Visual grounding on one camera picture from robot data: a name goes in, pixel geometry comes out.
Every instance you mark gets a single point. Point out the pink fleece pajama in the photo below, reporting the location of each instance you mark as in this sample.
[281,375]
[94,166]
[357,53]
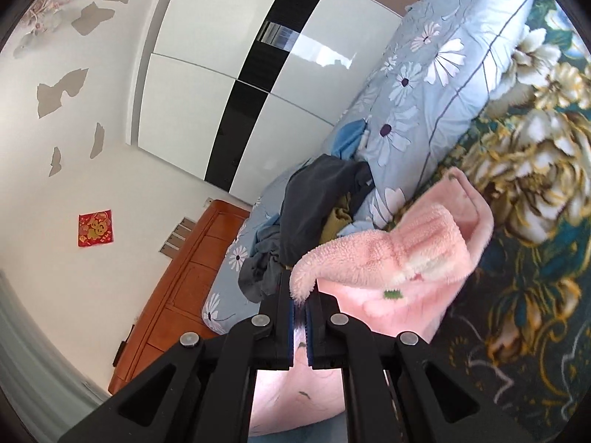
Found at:
[415,258]

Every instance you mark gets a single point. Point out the white and black wardrobe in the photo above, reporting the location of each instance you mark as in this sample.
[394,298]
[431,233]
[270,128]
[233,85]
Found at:
[258,69]

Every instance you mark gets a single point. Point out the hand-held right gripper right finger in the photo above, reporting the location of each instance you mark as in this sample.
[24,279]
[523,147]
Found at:
[312,332]

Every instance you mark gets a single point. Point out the mustard yellow knit sweater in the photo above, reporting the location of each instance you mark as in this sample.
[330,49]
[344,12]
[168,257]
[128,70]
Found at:
[339,221]

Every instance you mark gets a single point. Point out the light blue daisy quilt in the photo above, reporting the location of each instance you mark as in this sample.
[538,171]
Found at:
[438,78]
[231,281]

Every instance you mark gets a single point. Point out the teal floral bed blanket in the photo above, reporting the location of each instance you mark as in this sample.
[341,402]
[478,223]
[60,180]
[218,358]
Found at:
[531,240]

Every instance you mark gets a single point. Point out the pink flower wall decal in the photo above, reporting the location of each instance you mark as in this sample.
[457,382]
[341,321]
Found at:
[44,9]

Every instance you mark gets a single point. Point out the grey wall switch panels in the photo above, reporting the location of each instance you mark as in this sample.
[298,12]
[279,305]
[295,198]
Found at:
[178,236]

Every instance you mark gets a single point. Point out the red paper wall decoration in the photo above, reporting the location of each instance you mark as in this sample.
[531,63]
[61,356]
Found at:
[95,228]

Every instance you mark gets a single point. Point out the blue garment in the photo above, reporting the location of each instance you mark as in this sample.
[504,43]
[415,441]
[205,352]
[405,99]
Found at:
[348,138]

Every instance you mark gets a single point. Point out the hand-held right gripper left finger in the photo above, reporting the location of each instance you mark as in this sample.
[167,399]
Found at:
[289,332]

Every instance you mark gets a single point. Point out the grey garment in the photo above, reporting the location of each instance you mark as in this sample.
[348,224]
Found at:
[256,272]

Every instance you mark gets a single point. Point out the grey curtain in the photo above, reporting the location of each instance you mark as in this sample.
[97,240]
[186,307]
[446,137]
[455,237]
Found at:
[32,341]

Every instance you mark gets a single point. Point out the small black object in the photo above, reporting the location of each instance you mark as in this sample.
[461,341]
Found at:
[121,351]

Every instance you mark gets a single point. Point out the wooden headboard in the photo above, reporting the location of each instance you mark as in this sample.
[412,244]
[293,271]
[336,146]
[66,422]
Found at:
[184,295]

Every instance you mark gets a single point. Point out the black garment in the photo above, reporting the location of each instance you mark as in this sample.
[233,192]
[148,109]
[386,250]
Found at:
[314,207]

